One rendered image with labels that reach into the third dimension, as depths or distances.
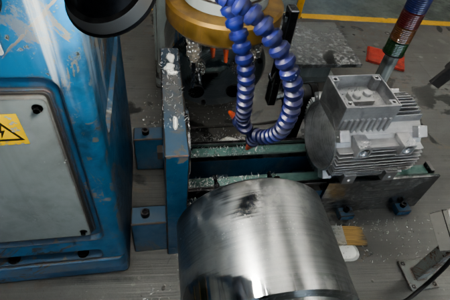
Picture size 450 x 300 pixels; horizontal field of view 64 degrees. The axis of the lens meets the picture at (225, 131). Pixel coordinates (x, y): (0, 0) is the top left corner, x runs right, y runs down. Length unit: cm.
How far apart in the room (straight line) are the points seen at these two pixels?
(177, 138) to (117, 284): 38
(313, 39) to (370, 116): 64
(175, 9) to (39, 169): 29
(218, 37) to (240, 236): 27
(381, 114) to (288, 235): 38
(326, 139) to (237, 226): 49
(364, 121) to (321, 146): 18
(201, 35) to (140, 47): 92
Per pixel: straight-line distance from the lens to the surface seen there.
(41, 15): 40
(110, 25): 26
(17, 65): 44
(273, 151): 91
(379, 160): 83
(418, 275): 98
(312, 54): 128
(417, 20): 113
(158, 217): 77
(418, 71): 163
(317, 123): 92
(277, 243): 48
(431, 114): 144
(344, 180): 84
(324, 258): 51
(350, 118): 75
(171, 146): 58
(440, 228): 77
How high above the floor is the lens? 159
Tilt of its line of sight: 46 degrees down
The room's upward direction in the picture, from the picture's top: 8 degrees clockwise
